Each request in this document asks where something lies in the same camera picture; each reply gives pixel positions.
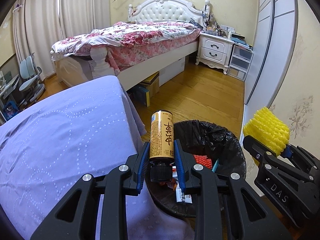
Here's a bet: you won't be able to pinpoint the yellow foam net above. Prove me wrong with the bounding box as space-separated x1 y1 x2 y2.
243 107 290 156

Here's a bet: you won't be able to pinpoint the red foam net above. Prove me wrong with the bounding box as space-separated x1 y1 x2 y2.
193 154 213 170

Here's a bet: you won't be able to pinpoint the yellow label bottle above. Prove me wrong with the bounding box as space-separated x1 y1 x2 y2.
149 111 175 183

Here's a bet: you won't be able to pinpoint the teal white wrapper tube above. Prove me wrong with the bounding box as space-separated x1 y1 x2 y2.
212 160 219 172

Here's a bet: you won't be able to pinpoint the white printed packet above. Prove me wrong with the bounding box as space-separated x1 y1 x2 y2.
172 166 193 204

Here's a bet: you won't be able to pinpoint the black lined trash bin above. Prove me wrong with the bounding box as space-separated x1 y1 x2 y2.
145 120 247 219

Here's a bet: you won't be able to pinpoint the purple tablecloth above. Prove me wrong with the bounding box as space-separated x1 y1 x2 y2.
1 75 145 239

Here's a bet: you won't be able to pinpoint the plastic drawer unit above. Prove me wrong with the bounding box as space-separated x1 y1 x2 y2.
227 43 253 81

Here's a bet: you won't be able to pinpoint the white nightstand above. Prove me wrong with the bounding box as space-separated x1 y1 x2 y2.
196 32 235 75

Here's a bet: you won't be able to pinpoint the white storage box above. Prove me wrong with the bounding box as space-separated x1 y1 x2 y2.
159 57 185 86

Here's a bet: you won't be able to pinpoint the cardboard box under bed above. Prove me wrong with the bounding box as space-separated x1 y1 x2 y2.
129 72 159 107

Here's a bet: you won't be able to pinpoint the study desk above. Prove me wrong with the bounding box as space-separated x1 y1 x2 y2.
0 75 20 122

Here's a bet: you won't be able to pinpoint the light blue desk chair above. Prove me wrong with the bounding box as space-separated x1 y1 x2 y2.
19 53 46 106

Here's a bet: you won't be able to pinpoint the white bed with headboard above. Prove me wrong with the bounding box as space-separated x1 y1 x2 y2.
50 0 211 90

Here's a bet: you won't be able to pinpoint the floral pink quilt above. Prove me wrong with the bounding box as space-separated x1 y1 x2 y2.
50 21 201 74

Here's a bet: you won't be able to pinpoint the beige curtains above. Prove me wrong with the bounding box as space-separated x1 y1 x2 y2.
12 0 110 79

